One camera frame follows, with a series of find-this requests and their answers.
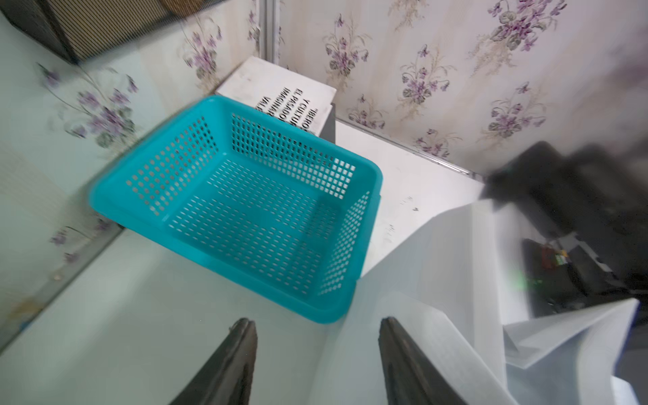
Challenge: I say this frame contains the white book black text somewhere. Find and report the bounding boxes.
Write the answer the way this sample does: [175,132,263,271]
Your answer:
[215,57,337,143]

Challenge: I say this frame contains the black mesh wall organizer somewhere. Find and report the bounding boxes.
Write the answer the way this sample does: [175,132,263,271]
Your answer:
[1,0,217,65]

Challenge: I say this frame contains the teal plastic basket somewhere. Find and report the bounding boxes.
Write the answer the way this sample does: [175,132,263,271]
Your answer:
[89,96,383,324]

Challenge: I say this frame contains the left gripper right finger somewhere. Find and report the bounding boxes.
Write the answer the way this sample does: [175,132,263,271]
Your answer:
[378,317,465,404]

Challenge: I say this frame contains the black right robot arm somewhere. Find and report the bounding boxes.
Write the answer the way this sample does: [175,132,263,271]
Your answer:
[481,142,647,327]

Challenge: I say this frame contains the white insulated delivery bag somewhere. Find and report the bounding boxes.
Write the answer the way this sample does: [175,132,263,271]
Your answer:
[309,200,638,404]

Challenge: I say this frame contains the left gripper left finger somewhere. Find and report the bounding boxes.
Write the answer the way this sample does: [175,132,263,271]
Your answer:
[170,318,258,405]

